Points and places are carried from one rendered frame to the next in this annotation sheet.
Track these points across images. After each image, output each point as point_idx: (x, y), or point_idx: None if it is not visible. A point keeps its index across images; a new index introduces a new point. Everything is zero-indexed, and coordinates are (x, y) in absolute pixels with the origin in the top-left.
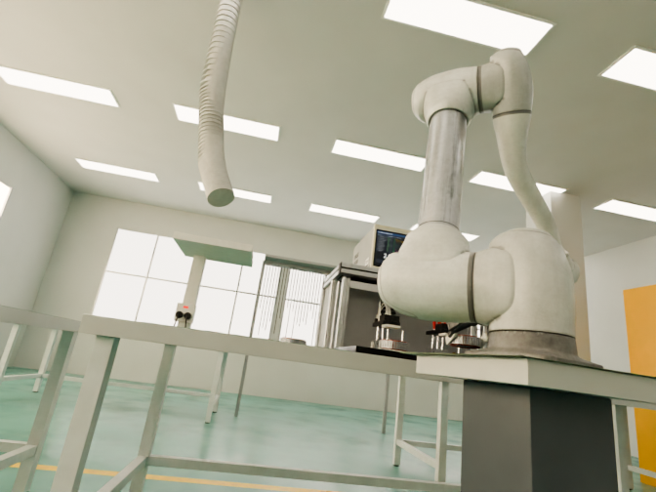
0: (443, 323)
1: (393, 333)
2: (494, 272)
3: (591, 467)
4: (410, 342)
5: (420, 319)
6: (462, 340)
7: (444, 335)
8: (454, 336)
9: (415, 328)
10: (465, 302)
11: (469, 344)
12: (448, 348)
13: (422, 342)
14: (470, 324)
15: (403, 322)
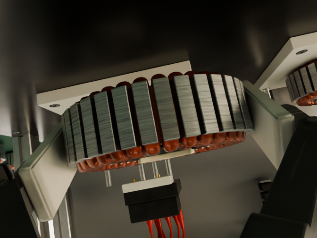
0: (174, 215)
1: (241, 161)
2: None
3: None
4: (198, 155)
5: (190, 213)
6: (216, 98)
7: (169, 175)
8: (279, 106)
9: (196, 189)
10: None
11: (168, 81)
12: (110, 170)
13: (172, 164)
14: (305, 223)
15: (227, 193)
